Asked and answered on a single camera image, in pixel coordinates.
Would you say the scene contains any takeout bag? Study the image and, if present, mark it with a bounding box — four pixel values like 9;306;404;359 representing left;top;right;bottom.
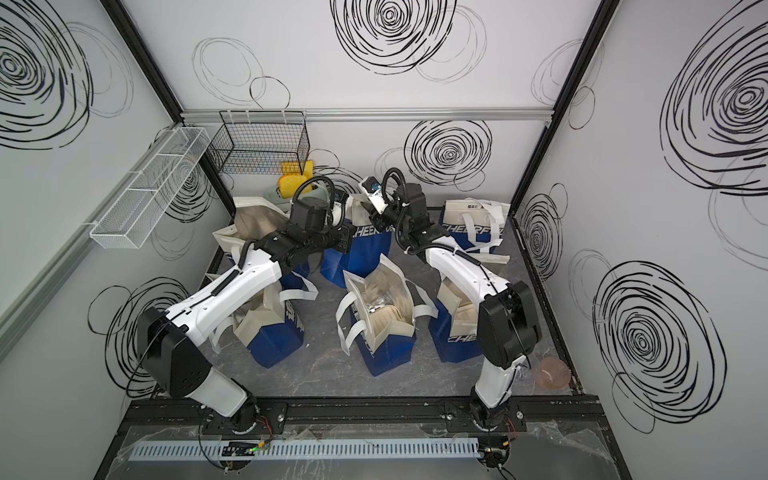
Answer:
440;198;510;254
212;197;289;268
335;254;438;377
209;273;318;368
320;194;392;288
426;249;515;366

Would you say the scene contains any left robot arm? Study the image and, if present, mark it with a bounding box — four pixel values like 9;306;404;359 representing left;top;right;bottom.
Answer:
136;175;353;433

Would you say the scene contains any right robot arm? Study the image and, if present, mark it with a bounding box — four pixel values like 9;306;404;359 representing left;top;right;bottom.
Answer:
360;167;542;428

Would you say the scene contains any pink plastic cup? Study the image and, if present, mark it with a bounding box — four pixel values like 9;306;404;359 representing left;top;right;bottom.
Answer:
535;356;572;391

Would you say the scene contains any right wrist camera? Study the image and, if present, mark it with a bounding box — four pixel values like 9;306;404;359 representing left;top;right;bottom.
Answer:
359;176;388;214

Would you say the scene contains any black wire basket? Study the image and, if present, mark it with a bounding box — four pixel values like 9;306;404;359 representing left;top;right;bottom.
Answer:
209;110;310;176

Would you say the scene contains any white wire shelf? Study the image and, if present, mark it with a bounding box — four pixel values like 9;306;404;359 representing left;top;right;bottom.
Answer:
89;127;210;249

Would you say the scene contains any grey cable duct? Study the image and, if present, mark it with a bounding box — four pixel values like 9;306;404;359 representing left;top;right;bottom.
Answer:
128;438;482;463

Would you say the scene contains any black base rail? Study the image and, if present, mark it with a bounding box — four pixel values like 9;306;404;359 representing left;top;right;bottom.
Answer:
119;395;605;436

